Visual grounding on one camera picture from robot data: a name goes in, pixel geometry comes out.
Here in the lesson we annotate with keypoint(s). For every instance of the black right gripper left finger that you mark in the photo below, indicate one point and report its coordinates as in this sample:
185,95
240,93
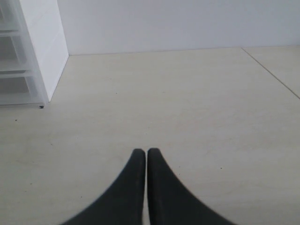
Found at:
122,202

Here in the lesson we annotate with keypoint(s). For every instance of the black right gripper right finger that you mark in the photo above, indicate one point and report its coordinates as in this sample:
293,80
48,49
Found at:
170,202

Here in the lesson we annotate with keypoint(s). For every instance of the clear bottom wide drawer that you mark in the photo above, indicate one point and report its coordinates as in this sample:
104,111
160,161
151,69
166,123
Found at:
20,90

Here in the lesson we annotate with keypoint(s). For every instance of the clear wide drawer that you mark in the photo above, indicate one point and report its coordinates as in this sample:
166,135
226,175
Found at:
20,90
13,54

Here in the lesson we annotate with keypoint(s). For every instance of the white plastic drawer cabinet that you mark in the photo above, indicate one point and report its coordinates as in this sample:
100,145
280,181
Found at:
43,35

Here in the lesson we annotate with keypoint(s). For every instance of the clear middle wide drawer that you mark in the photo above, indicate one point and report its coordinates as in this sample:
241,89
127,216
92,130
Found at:
13,54

